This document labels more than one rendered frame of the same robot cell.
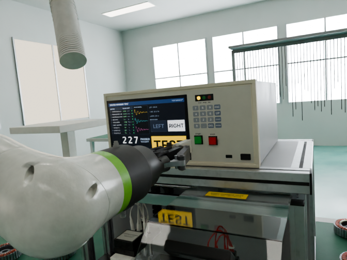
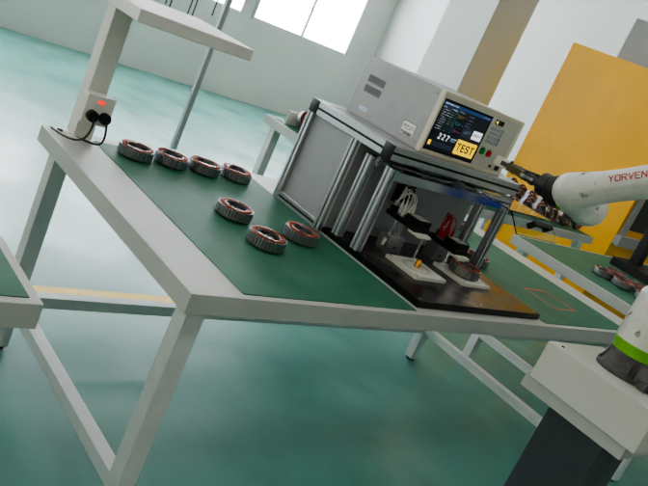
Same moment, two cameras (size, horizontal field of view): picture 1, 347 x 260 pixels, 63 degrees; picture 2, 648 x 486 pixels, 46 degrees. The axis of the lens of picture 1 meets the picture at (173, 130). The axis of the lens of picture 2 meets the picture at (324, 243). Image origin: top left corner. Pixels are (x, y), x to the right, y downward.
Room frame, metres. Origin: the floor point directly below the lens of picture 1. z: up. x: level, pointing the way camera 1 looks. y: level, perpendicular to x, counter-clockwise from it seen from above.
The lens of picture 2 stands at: (0.23, 2.54, 1.38)
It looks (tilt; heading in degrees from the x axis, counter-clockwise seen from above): 15 degrees down; 288
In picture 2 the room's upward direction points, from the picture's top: 24 degrees clockwise
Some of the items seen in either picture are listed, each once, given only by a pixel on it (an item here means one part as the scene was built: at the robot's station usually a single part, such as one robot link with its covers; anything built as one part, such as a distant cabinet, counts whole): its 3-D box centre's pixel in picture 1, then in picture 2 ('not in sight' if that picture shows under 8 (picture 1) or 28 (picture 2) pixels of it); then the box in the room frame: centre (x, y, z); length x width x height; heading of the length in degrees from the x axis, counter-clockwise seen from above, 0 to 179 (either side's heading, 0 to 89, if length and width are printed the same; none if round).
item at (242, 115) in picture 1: (199, 119); (435, 116); (0.91, -0.09, 1.22); 0.44 x 0.39 x 0.20; 63
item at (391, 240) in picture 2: not in sight; (390, 241); (0.82, 0.11, 0.80); 0.07 x 0.05 x 0.06; 63
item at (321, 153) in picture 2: not in sight; (315, 169); (1.14, 0.18, 0.91); 0.28 x 0.03 x 0.32; 153
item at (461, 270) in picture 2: not in sight; (465, 269); (0.58, -0.04, 0.80); 0.11 x 0.11 x 0.04
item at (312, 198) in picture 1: (309, 212); not in sight; (0.84, -0.40, 0.91); 0.28 x 0.03 x 0.32; 153
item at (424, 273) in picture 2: not in sight; (416, 268); (0.69, 0.18, 0.78); 0.15 x 0.15 x 0.01; 63
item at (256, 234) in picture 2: (5, 253); (266, 239); (1.00, 0.66, 0.77); 0.11 x 0.11 x 0.04
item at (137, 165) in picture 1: (118, 179); (557, 193); (0.41, 0.09, 1.18); 0.09 x 0.06 x 0.12; 63
